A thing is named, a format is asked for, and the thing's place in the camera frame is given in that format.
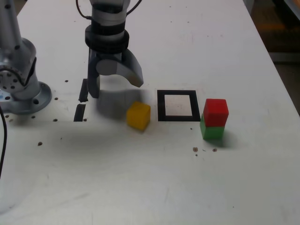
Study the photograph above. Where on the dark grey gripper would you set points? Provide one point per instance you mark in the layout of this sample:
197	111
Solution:
107	55

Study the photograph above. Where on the yellow cube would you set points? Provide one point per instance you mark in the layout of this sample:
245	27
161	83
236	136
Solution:
138	117

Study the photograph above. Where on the red cube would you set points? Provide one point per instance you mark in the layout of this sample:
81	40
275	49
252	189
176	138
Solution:
215	112

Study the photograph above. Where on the green cube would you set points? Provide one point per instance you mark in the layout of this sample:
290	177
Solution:
212	133

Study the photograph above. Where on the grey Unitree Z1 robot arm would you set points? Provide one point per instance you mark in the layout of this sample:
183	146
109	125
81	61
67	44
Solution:
14	35

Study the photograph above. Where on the black tape square outline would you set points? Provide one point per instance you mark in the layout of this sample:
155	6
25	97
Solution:
161	105

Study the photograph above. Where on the black tape strip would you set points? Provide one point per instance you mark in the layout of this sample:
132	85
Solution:
79	113

